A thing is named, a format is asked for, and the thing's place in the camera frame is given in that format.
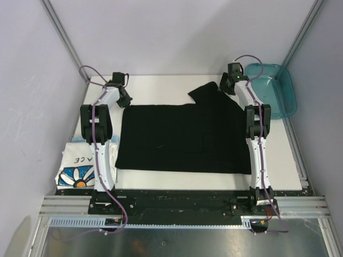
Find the teal plastic bin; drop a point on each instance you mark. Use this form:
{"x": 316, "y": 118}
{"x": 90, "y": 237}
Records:
{"x": 273, "y": 85}

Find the white folded daisy t-shirt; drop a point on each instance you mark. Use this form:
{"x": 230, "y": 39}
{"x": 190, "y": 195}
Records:
{"x": 77, "y": 166}

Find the aluminium frame post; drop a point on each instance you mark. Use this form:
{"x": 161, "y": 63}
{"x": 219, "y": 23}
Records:
{"x": 305, "y": 27}
{"x": 62, "y": 33}

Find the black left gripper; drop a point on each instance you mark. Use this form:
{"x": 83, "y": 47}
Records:
{"x": 126, "y": 103}

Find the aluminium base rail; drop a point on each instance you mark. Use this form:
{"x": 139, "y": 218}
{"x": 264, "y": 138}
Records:
{"x": 302, "y": 206}

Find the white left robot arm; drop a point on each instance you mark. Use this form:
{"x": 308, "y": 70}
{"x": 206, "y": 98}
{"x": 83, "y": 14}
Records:
{"x": 97, "y": 129}

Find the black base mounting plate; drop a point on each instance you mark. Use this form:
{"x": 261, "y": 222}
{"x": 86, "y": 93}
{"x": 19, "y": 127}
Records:
{"x": 175, "y": 209}

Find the black t-shirt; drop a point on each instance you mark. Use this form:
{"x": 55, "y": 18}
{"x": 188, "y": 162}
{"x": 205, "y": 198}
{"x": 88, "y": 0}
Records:
{"x": 206, "y": 135}

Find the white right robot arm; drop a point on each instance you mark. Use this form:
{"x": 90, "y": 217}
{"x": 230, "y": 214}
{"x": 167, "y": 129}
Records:
{"x": 257, "y": 124}

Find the left aluminium frame post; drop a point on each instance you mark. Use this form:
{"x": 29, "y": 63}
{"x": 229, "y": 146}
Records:
{"x": 62, "y": 33}

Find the right aluminium frame post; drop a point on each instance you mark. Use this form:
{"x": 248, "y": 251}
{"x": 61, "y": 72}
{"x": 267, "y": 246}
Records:
{"x": 305, "y": 27}

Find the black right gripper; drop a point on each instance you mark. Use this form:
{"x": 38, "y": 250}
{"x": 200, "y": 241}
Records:
{"x": 222, "y": 87}

